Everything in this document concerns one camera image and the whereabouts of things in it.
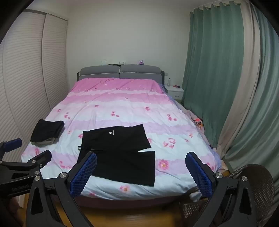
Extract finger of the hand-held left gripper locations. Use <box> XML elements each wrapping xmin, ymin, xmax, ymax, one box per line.
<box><xmin>21</xmin><ymin>150</ymin><xmax>53</xmax><ymax>174</ymax></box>
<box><xmin>0</xmin><ymin>138</ymin><xmax>22</xmax><ymax>162</ymax></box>

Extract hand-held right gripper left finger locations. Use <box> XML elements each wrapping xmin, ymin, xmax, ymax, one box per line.
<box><xmin>26</xmin><ymin>151</ymin><xmax>98</xmax><ymax>227</ymax></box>

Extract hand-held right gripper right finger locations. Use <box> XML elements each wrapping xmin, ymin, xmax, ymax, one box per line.
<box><xmin>185</xmin><ymin>152</ymin><xmax>259</xmax><ymax>227</ymax></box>

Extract black pants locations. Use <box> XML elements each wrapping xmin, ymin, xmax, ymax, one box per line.
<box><xmin>77</xmin><ymin>124</ymin><xmax>156</xmax><ymax>187</ymax></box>
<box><xmin>30</xmin><ymin>119</ymin><xmax>65</xmax><ymax>143</ymax></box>

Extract folded black pants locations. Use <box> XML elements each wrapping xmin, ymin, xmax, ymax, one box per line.
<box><xmin>30</xmin><ymin>119</ymin><xmax>65</xmax><ymax>143</ymax></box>

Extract folded beige garment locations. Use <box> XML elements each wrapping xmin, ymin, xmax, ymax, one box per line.
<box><xmin>31</xmin><ymin>137</ymin><xmax>56</xmax><ymax>146</ymax></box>

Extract white louvered wardrobe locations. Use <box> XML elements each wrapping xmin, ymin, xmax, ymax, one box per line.
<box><xmin>0</xmin><ymin>12</ymin><xmax>70</xmax><ymax>163</ymax></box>

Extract pink floral duvet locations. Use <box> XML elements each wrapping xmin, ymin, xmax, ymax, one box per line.
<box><xmin>21</xmin><ymin>78</ymin><xmax>221</xmax><ymax>200</ymax></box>

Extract white nightstand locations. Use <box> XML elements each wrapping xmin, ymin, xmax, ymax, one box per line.
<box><xmin>164</xmin><ymin>85</ymin><xmax>184</xmax><ymax>101</ymax></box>

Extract beige curtain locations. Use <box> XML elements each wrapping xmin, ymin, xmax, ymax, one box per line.
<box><xmin>216</xmin><ymin>4</ymin><xmax>263</xmax><ymax>158</ymax></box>

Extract green curtain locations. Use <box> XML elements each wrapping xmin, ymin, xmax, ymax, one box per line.
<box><xmin>181</xmin><ymin>4</ymin><xmax>249</xmax><ymax>148</ymax></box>
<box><xmin>224</xmin><ymin>6</ymin><xmax>279</xmax><ymax>169</ymax></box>

